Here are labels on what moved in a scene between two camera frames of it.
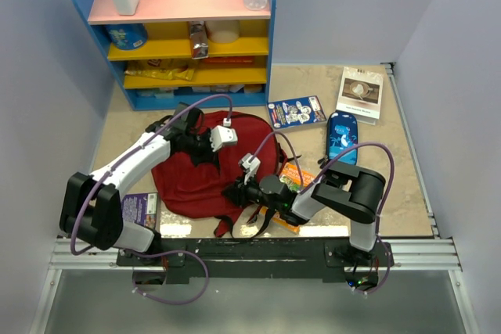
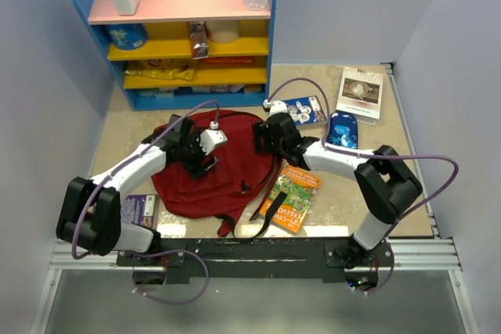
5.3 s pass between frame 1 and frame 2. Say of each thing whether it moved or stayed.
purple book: stayed
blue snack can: stayed
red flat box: stayed
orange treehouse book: stayed
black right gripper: moved
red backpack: moved
